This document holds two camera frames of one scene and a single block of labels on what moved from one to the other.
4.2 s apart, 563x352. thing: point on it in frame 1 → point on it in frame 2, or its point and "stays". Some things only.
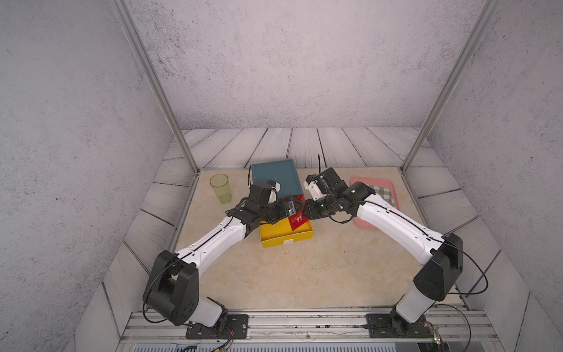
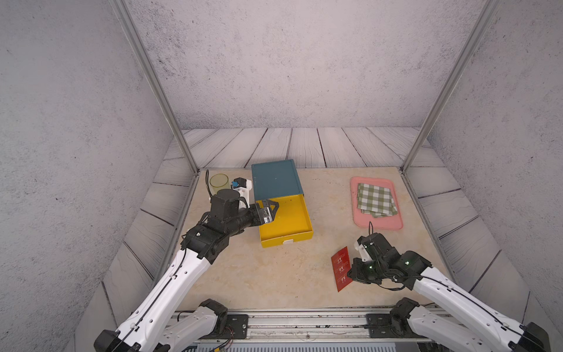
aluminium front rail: [291, 327] stays
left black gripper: [284, 212] → [267, 216]
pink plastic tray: [377, 182] stays
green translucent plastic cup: [220, 182] stays
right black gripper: [309, 210] → [355, 273]
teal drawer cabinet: [284, 172] stays
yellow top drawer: [281, 233] stays
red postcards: [297, 220] → [341, 265]
